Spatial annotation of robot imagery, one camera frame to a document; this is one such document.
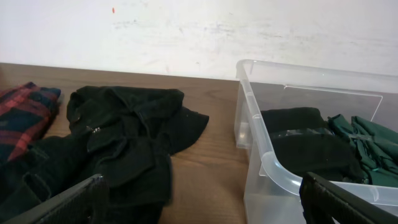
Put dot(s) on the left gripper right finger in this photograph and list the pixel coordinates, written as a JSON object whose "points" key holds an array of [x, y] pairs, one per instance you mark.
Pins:
{"points": [[326, 203]]}

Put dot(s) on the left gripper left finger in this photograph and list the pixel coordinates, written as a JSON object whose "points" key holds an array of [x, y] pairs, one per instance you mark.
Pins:
{"points": [[86, 202]]}

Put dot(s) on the clear plastic storage bin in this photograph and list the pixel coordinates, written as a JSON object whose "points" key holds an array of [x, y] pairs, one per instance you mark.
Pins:
{"points": [[271, 193]]}

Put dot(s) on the black taped garment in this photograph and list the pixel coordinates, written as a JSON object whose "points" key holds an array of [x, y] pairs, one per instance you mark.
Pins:
{"points": [[303, 142]]}

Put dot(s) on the green garment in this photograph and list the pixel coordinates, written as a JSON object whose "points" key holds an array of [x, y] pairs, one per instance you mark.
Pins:
{"points": [[375, 147]]}

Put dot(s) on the black crumpled garment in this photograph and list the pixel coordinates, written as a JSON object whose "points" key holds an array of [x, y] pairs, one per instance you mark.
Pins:
{"points": [[125, 134]]}

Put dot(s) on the red navy plaid shirt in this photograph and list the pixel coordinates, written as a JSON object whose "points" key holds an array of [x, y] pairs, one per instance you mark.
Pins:
{"points": [[26, 114]]}

